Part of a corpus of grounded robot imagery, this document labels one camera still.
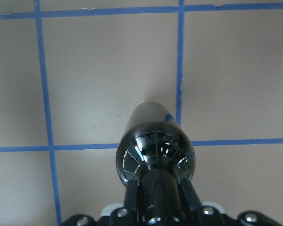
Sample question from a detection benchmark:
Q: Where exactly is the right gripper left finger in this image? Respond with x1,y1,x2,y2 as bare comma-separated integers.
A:
109,179,146,226

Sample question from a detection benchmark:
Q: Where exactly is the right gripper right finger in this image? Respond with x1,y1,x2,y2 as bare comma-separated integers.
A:
179,179,225,226

